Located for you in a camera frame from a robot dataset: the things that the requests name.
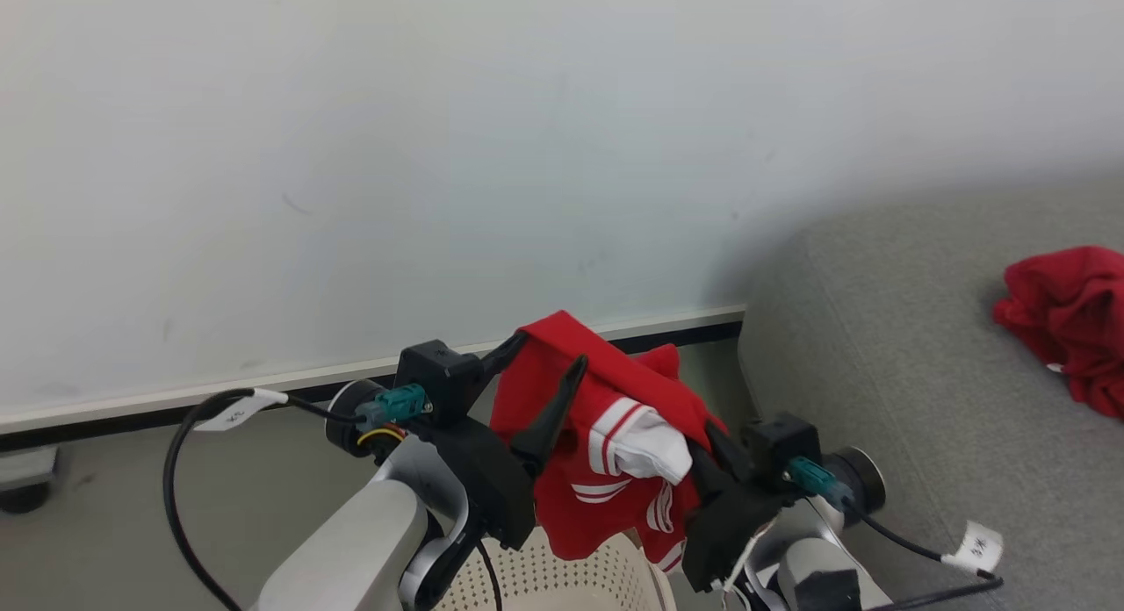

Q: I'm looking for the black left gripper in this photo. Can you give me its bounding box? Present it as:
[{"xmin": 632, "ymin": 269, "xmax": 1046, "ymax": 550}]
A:
[{"xmin": 429, "ymin": 331, "xmax": 589, "ymax": 551}]

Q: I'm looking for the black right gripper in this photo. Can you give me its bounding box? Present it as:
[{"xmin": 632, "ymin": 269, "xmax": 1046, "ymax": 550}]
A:
[{"xmin": 681, "ymin": 422, "xmax": 789, "ymax": 593}]

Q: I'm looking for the red white striped jersey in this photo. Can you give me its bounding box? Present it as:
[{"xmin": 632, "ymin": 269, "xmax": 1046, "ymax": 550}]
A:
[{"xmin": 488, "ymin": 310, "xmax": 731, "ymax": 576}]

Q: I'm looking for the plain red garment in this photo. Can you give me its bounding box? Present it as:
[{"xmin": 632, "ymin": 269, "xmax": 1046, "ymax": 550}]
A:
[{"xmin": 991, "ymin": 246, "xmax": 1124, "ymax": 420}]

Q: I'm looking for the grey fabric sofa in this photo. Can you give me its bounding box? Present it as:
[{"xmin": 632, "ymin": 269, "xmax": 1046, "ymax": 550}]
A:
[{"xmin": 736, "ymin": 183, "xmax": 1124, "ymax": 611}]

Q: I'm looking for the white perforated laundry basket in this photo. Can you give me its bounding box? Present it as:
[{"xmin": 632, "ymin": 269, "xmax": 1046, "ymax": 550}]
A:
[{"xmin": 434, "ymin": 527, "xmax": 678, "ymax": 611}]

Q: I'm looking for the black caster wheel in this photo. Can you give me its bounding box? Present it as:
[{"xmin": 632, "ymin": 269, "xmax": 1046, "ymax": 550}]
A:
[{"xmin": 0, "ymin": 481, "xmax": 53, "ymax": 516}]

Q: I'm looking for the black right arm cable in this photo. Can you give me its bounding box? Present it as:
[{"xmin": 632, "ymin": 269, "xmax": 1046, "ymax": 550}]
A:
[{"xmin": 787, "ymin": 456, "xmax": 1005, "ymax": 611}]

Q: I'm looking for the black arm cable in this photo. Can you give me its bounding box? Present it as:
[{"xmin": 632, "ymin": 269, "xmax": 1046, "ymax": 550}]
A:
[
  {"xmin": 162, "ymin": 382, "xmax": 431, "ymax": 611},
  {"xmin": 787, "ymin": 456, "xmax": 1005, "ymax": 611}
]

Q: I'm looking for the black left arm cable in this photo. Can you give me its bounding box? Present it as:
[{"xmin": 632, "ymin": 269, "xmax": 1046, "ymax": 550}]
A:
[{"xmin": 162, "ymin": 382, "xmax": 431, "ymax": 611}]

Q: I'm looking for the white black wall baseboard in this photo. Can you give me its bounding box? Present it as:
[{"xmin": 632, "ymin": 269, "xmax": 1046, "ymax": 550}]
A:
[{"xmin": 0, "ymin": 305, "xmax": 747, "ymax": 455}]

